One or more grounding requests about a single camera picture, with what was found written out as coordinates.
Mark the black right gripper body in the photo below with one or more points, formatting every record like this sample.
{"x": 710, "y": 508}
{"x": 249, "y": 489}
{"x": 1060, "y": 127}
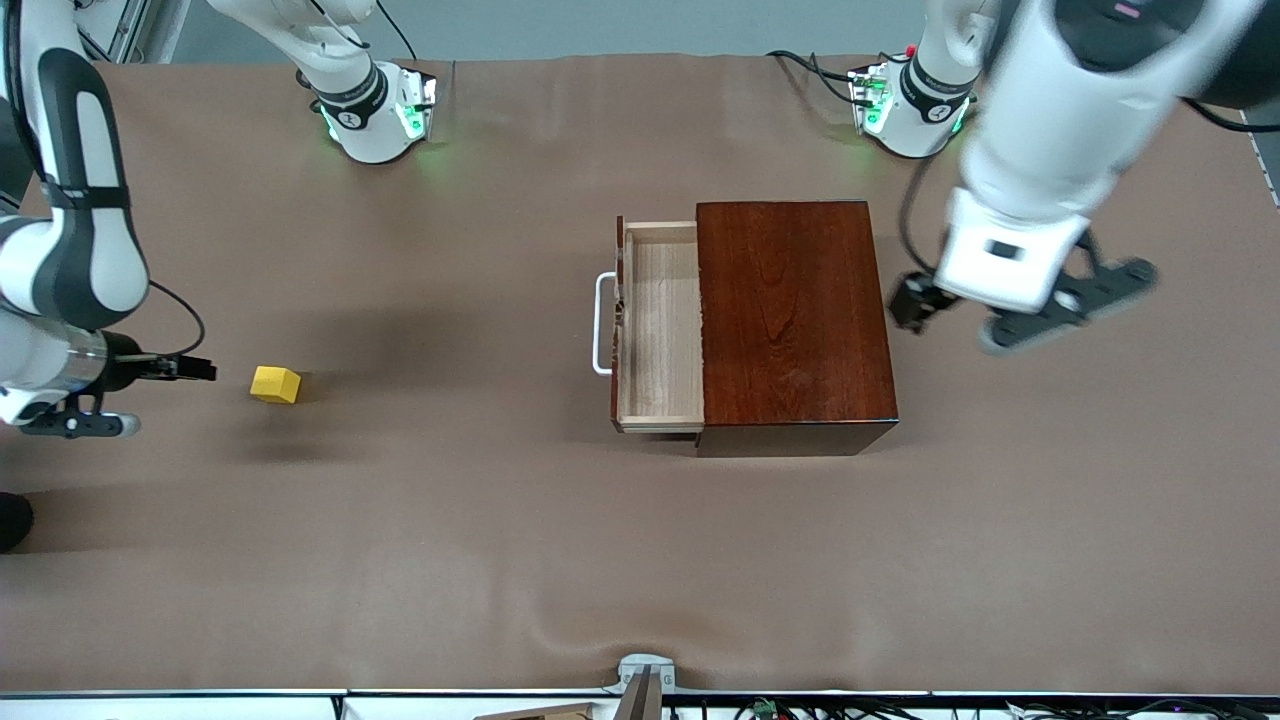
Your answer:
{"x": 127, "y": 364}

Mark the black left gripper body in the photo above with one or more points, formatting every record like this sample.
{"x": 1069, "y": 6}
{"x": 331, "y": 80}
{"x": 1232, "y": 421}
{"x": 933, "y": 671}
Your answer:
{"x": 912, "y": 300}

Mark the yellow cube block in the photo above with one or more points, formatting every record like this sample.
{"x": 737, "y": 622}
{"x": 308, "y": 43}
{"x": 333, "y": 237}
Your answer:
{"x": 275, "y": 384}

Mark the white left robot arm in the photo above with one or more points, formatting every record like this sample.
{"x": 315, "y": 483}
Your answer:
{"x": 1060, "y": 120}

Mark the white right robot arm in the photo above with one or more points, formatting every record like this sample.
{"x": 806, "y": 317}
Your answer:
{"x": 80, "y": 260}

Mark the dark brown wooden cabinet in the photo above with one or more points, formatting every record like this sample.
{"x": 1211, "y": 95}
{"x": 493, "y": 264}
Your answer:
{"x": 790, "y": 320}

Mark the brown table cover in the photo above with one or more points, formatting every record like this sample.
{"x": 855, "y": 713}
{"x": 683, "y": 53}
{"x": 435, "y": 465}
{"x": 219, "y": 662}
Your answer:
{"x": 400, "y": 550}

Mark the brown cardboard piece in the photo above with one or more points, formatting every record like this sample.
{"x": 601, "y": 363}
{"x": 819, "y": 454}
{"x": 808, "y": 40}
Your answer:
{"x": 545, "y": 713}

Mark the aluminium frame profile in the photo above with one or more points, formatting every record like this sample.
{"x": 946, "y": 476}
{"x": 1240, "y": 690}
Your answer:
{"x": 130, "y": 25}

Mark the white table edge rail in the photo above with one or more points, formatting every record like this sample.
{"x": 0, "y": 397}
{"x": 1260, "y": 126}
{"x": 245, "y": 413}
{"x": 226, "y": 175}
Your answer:
{"x": 150, "y": 708}

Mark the grey metal clamp mount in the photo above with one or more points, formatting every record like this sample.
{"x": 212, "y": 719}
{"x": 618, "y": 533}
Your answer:
{"x": 640, "y": 668}

